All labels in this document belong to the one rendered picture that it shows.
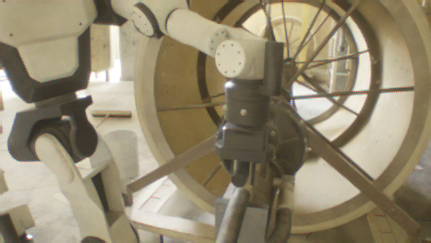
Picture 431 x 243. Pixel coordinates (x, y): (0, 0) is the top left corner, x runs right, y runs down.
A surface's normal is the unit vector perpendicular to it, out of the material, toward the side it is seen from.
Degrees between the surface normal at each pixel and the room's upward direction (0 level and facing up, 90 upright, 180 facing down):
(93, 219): 90
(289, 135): 90
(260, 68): 90
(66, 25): 81
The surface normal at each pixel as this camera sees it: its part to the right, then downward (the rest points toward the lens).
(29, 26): 0.64, 0.09
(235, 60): -0.66, 0.21
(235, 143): -0.27, 0.28
